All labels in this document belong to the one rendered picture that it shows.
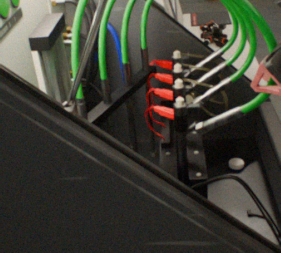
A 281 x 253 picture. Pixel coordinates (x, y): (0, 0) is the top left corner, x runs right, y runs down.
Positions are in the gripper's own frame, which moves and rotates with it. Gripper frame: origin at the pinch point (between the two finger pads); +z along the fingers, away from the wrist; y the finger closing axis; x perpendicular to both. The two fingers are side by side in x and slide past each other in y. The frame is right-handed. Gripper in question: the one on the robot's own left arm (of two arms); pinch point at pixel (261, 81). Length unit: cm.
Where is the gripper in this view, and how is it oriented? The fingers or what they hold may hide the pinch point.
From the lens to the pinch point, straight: 69.8
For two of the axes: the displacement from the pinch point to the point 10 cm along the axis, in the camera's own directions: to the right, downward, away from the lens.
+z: -3.8, 2.7, 8.8
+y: -6.4, 6.1, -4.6
